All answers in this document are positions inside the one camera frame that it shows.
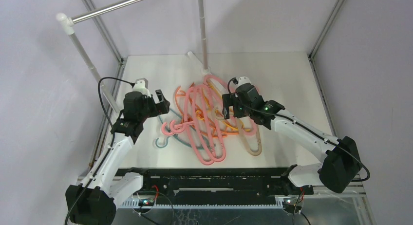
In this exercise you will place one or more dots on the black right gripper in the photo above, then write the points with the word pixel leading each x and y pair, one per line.
pixel 230 103

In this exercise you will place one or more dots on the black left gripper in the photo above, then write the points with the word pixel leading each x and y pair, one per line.
pixel 159 108

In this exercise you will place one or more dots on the beige plastic hanger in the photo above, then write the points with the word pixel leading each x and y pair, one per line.
pixel 243 134

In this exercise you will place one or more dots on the pink plastic hanger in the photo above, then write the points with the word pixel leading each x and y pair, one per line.
pixel 193 133
pixel 206 143
pixel 228 89

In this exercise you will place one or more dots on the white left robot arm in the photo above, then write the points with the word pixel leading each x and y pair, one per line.
pixel 95 200

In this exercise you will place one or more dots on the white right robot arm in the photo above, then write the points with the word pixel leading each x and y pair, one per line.
pixel 339 160

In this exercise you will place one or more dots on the yellow plastic hanger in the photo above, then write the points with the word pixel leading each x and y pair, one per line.
pixel 209 115

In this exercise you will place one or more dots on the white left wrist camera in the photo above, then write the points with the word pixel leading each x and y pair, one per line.
pixel 141 85

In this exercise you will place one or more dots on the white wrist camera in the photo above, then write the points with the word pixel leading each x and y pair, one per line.
pixel 141 85
pixel 239 81

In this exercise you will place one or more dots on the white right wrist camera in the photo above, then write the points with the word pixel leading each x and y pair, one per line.
pixel 239 81

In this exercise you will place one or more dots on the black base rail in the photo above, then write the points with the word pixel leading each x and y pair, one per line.
pixel 218 186

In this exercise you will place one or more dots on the aluminium frame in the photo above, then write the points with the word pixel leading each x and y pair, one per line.
pixel 95 13

